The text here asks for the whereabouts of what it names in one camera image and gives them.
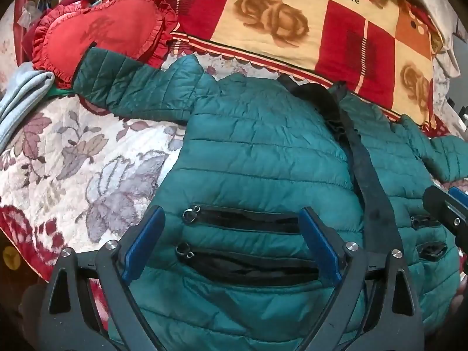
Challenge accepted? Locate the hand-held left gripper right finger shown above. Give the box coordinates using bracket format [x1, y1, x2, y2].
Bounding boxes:
[300, 207, 426, 351]

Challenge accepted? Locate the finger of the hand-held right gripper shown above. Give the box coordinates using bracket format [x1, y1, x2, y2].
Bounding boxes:
[448, 186, 468, 213]
[422, 185, 468, 264]

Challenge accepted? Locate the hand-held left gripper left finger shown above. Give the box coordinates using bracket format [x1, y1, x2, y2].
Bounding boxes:
[38, 205, 166, 351]

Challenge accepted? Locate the teal puffer jacket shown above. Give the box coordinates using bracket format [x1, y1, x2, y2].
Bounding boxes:
[73, 46, 468, 351]

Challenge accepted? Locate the floral plush blanket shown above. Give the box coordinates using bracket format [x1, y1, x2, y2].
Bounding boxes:
[0, 22, 468, 337]

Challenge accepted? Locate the yellow round object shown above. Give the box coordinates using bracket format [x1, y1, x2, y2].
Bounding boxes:
[0, 245, 17, 276]

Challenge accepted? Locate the white cloth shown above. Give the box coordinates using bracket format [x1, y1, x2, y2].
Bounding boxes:
[431, 22, 462, 78]

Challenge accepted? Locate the green cloth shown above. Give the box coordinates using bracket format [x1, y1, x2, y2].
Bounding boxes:
[47, 86, 79, 98]

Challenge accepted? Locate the folded grey-blue cloth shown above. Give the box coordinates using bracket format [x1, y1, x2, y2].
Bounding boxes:
[0, 62, 55, 147]

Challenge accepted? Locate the red heart-shaped ruffled pillow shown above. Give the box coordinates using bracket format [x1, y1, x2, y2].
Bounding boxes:
[22, 0, 180, 81]

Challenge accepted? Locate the red yellow checkered rose blanket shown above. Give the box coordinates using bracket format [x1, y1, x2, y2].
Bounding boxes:
[152, 0, 445, 132]

